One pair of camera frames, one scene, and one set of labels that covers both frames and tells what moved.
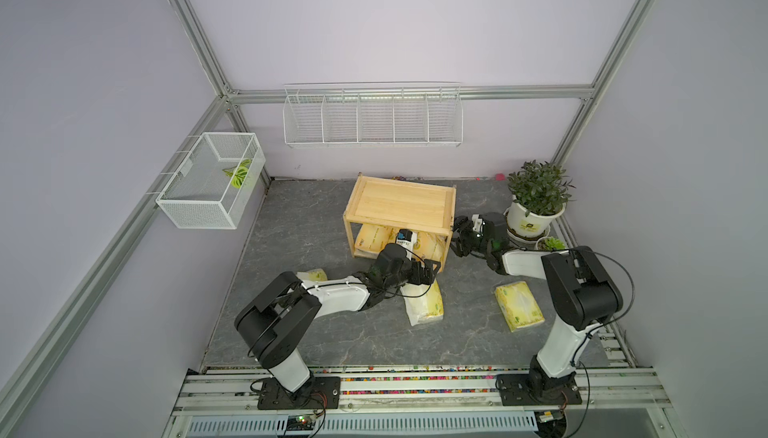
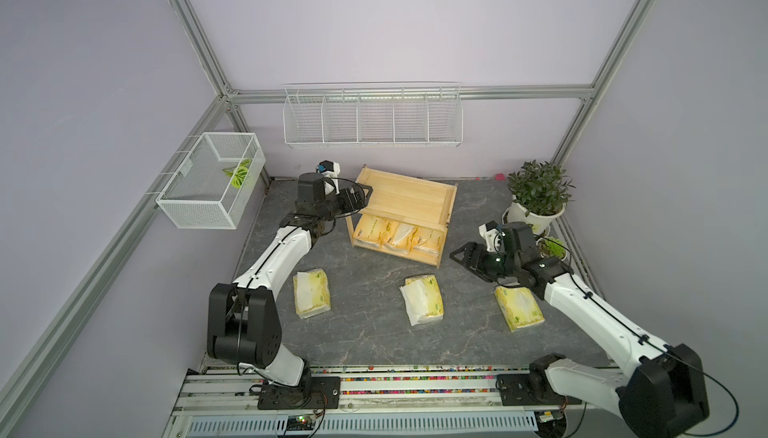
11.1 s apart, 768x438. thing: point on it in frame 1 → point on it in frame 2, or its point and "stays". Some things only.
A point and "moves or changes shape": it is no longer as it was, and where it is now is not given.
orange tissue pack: (429, 245) stays
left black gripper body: (414, 277) → (343, 203)
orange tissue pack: (374, 238) moves or changes shape
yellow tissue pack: (423, 301) stays
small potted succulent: (551, 243) stays
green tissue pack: (518, 305) stays
